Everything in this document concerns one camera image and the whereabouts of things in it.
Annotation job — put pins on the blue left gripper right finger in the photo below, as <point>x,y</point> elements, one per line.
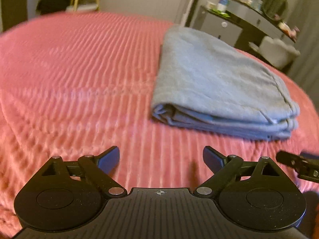
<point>213,159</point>

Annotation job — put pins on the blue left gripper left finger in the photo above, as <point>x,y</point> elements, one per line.
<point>108,160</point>

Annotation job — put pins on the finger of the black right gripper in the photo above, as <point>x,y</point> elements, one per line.
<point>305,165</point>

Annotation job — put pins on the grey sweatpants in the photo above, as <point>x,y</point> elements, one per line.
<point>204,83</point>

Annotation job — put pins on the pink ribbed bedspread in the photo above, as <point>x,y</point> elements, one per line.
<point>77,84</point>

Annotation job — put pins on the white vanity stool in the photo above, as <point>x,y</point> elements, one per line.
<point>275,52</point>

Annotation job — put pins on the grey dresser vanity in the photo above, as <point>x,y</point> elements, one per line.
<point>242,27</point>

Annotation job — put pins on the round vanity mirror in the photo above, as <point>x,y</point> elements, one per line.
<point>275,10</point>

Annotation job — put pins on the black bag on floor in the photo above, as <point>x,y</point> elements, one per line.
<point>45,7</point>

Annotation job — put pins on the grey curtain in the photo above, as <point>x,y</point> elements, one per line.
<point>304,70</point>

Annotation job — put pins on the white tower fan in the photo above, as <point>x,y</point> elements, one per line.
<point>185,12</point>

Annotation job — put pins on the dark wooden door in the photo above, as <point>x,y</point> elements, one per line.
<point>13,12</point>

